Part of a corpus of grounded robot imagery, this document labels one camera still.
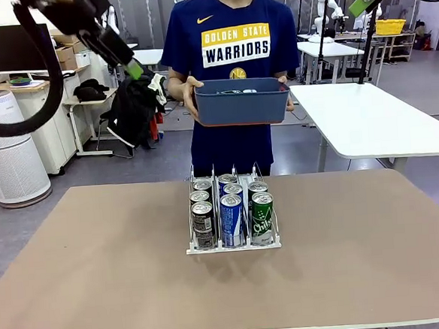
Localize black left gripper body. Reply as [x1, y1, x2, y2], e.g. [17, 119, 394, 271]
[75, 23, 136, 71]

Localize blue bin with orange handles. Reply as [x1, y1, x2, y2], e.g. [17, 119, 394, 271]
[192, 74, 292, 130]

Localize black beverage can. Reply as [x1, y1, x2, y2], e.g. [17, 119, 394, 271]
[189, 201, 216, 249]
[189, 189, 213, 206]
[192, 178, 213, 193]

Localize person's right forearm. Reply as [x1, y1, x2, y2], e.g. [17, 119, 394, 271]
[166, 68, 195, 101]

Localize person's right hand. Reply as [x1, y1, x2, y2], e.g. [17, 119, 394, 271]
[180, 77, 208, 125]

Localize person's left hand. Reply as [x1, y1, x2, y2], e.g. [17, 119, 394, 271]
[276, 75, 296, 113]

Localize white cloth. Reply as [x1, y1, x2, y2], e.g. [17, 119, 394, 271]
[145, 72, 169, 106]

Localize small white box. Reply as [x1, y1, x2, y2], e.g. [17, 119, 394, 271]
[74, 51, 92, 69]

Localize black jacket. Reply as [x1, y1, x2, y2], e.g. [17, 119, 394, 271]
[103, 62, 172, 152]

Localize yellow plastic crate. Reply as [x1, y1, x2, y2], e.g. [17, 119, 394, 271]
[374, 17, 408, 36]

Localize black tripod pole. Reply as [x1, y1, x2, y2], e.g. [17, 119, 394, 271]
[351, 8, 385, 85]

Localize large cardboard box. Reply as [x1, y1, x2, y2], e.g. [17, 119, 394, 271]
[50, 29, 80, 47]

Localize black stand pole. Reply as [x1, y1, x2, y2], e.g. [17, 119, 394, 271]
[311, 0, 338, 86]

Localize black keyboard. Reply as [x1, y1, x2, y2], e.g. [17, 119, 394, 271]
[32, 68, 77, 81]

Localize black clothing pile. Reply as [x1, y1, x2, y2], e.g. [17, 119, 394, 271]
[72, 77, 111, 103]

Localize white long background table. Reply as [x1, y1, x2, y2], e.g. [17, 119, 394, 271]
[296, 36, 368, 86]

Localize black chair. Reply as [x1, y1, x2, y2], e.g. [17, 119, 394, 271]
[94, 109, 135, 161]

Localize wooden shelf table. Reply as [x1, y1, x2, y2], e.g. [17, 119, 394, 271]
[371, 29, 419, 64]

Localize red orange garment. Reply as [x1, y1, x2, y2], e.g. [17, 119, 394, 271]
[147, 110, 166, 142]

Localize red floor equipment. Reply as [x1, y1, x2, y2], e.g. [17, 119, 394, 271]
[416, 32, 433, 50]

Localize tan side table white legs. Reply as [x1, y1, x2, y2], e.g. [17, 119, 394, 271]
[62, 87, 124, 159]

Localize green item in blue dish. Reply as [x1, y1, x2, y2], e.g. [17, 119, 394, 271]
[8, 74, 35, 88]

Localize black computer monitor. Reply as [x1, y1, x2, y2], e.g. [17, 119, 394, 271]
[0, 22, 58, 75]

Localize white cabinet desk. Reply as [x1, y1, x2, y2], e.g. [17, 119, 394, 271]
[9, 66, 92, 178]

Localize person in blue Warriors shirt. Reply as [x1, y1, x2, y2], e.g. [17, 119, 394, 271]
[156, 0, 308, 184]

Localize white rounded table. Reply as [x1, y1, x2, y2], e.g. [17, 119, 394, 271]
[289, 74, 439, 181]

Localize white cylindrical air purifier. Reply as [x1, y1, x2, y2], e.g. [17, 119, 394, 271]
[0, 86, 53, 210]

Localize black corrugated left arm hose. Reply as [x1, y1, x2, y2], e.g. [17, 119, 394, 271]
[0, 0, 68, 137]

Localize white wire can dispenser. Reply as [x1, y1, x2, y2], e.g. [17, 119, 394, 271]
[180, 158, 283, 256]

